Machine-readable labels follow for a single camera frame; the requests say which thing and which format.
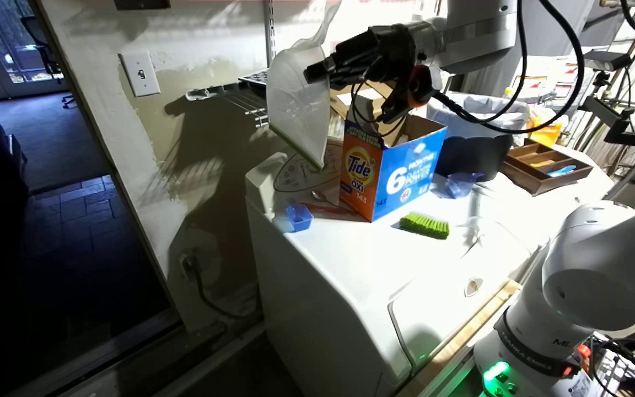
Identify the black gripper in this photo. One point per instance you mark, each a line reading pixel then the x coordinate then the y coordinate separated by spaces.
pixel 384 56

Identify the robot base electronics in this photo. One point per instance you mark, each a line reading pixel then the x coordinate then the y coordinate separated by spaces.
pixel 616 366

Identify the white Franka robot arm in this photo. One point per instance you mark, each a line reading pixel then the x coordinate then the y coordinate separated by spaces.
pixel 612 265

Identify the orange blue Tide detergent box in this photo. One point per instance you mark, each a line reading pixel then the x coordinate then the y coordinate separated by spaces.
pixel 390 176

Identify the blue plastic lid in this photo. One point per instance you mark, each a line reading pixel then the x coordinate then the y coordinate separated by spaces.
pixel 296 216

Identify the trash bin with white bag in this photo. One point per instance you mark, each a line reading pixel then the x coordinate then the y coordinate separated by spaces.
pixel 474 154

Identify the green bristle hand brush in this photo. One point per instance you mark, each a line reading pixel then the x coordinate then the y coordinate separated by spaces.
pixel 424 225

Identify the yellow packet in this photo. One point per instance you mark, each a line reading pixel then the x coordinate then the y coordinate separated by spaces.
pixel 550 132

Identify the brown wooden tray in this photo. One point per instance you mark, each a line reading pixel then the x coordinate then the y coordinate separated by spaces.
pixel 545 165

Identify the white washing machine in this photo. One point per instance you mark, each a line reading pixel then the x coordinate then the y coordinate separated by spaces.
pixel 347 332

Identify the distant glass door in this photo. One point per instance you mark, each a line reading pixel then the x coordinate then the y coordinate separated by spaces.
pixel 9 44

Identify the green lit device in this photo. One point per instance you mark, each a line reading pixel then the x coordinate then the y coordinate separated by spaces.
pixel 497 380

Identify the white shelf rail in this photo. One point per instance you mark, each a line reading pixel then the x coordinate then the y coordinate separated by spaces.
pixel 267 25

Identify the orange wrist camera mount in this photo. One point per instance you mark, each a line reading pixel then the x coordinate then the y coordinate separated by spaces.
pixel 420 85

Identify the white light switch plate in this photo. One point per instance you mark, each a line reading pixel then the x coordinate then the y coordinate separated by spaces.
pixel 139 72

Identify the black camera stand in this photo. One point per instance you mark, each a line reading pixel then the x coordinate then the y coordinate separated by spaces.
pixel 627 132

